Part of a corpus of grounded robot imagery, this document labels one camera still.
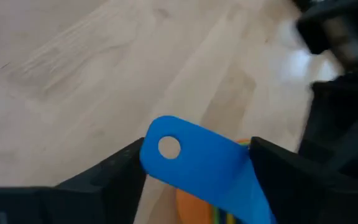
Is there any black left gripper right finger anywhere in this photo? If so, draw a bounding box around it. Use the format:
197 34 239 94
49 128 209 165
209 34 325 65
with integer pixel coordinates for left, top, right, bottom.
249 136 358 224

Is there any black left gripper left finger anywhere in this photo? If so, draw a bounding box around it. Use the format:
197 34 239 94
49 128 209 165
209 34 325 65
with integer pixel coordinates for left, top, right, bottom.
54 137 147 224

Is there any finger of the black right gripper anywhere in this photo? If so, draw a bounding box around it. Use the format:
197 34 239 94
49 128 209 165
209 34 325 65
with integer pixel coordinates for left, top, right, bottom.
294 0 358 73

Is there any lime green measuring cup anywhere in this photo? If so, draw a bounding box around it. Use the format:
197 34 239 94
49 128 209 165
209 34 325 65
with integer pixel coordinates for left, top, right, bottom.
212 207 223 224

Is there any orange measuring cup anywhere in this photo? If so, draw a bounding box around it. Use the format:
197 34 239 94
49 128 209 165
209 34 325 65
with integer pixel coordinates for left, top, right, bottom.
175 138 252 224

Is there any small blue measuring cup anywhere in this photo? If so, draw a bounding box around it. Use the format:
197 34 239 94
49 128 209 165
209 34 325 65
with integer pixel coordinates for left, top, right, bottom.
139 115 278 224

